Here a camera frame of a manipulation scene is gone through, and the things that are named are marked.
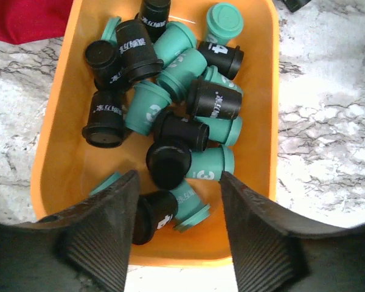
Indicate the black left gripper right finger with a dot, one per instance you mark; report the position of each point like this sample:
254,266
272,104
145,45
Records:
275,249

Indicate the orange storage basket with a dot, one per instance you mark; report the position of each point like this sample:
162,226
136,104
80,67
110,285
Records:
66,168

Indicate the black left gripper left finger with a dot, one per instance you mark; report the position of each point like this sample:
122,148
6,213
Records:
89,239

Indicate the red cloth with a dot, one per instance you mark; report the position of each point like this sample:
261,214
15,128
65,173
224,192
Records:
23,21

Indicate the black coffee capsule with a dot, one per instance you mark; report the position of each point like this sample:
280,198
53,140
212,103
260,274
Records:
105,127
194,133
228,60
154,14
207,99
295,5
105,63
168,160
138,56

